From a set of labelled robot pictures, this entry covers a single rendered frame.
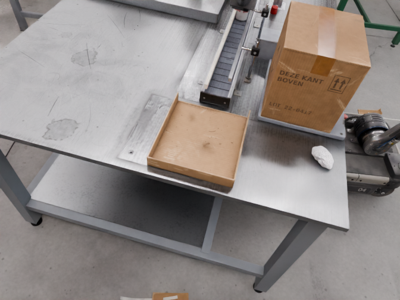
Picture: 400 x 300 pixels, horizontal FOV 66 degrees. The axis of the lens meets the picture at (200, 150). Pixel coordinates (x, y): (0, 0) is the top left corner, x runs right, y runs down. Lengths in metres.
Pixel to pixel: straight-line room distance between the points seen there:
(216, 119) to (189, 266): 0.86
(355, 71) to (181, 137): 0.54
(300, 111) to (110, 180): 1.01
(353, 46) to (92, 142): 0.82
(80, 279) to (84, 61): 1.01
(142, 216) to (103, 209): 0.19
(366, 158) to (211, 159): 1.28
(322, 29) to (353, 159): 1.09
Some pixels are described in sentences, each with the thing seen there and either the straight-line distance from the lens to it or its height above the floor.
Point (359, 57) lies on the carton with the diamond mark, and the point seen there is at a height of 1.12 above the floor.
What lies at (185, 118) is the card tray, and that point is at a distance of 1.05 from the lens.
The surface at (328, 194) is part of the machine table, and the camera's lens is 1.00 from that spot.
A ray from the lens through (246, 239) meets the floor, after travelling 1.77.
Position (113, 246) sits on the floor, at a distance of 1.73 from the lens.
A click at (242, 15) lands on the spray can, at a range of 1.51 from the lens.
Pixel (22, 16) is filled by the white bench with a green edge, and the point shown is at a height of 0.15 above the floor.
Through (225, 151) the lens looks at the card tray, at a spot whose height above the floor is 0.83.
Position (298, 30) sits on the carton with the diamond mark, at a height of 1.12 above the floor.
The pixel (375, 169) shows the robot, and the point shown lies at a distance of 2.03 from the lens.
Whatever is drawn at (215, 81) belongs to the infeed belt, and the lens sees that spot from 1.14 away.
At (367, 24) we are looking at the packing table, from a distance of 3.56.
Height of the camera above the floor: 1.58
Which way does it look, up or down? 51 degrees down
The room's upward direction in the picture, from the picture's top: 8 degrees clockwise
